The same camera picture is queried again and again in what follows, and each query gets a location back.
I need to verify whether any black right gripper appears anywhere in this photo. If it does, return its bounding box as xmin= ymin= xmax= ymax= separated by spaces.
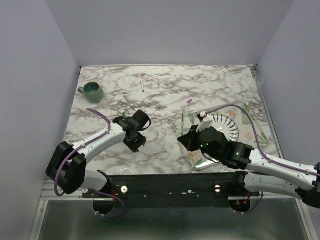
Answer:
xmin=179 ymin=124 xmax=221 ymax=161

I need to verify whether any aluminium frame rail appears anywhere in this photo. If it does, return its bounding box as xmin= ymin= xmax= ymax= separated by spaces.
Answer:
xmin=40 ymin=180 xmax=82 ymax=201

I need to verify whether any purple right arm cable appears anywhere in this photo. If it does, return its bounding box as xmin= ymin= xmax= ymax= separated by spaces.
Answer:
xmin=206 ymin=104 xmax=320 ymax=216

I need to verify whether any leaf pattern glass tray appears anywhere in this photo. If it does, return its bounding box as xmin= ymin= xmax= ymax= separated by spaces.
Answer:
xmin=177 ymin=104 xmax=271 ymax=170

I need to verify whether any green ceramic mug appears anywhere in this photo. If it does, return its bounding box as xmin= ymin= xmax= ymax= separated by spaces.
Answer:
xmin=77 ymin=82 xmax=104 ymax=103

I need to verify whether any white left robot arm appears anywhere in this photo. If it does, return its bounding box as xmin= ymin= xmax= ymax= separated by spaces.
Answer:
xmin=45 ymin=108 xmax=152 ymax=198

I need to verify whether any pink tipped white pen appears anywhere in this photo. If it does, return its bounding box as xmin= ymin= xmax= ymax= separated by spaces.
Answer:
xmin=140 ymin=78 xmax=145 ymax=93

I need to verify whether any striped white blue plate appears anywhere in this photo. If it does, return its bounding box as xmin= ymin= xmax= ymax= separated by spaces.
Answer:
xmin=210 ymin=113 xmax=240 ymax=142

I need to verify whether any black mounting base bar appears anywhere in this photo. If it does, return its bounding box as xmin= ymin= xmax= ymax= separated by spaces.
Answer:
xmin=82 ymin=171 xmax=260 ymax=213

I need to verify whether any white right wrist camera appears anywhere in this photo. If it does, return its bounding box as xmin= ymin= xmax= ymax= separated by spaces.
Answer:
xmin=196 ymin=111 xmax=214 ymax=133

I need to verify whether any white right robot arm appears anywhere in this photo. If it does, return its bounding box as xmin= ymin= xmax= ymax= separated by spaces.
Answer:
xmin=177 ymin=125 xmax=320 ymax=208

